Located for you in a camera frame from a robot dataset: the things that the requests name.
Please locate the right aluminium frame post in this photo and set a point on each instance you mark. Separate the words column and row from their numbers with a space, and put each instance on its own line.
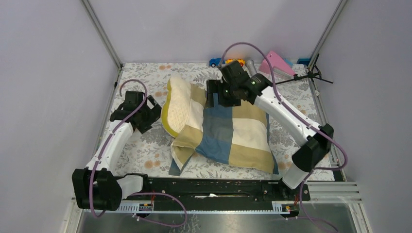
column 335, row 16

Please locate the plaid blue beige pillowcase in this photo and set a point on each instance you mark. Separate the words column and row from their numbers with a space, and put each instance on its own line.
column 236, row 136

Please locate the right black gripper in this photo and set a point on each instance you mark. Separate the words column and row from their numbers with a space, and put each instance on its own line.
column 216, row 86

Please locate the aluminium rail front frame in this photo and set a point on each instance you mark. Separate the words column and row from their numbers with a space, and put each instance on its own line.
column 334, row 192

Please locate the blue block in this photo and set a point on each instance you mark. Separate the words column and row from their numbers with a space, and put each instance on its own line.
column 304, row 61

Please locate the floral patterned table cloth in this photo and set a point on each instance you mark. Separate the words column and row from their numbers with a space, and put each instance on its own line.
column 150, row 152

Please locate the left aluminium frame post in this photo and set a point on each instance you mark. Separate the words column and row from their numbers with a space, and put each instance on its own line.
column 102, row 33

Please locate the white textured pillow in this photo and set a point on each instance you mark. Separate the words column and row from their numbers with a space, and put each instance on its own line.
column 175, row 111

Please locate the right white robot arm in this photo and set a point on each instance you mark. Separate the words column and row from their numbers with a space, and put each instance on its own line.
column 314, row 140

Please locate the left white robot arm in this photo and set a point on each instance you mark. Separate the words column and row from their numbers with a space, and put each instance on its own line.
column 95, row 186

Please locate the black small tripod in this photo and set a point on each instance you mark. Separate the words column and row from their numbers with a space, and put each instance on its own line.
column 312, row 73

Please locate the aluminium frame post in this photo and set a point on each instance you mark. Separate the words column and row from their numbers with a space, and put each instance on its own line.
column 335, row 16
column 102, row 33

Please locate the pink wedge block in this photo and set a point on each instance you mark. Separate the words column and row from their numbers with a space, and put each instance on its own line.
column 280, row 68

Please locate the grey microphone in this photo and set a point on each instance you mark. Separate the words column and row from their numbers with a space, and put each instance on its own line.
column 251, row 67

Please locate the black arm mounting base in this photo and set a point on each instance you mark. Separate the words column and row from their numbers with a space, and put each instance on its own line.
column 188, row 190

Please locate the grey slotted cable duct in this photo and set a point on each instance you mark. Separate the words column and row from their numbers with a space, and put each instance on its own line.
column 254, row 207

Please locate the blue toy car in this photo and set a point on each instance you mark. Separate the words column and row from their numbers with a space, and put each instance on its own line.
column 215, row 62

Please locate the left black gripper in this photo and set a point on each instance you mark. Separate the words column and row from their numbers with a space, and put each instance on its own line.
column 154, row 112

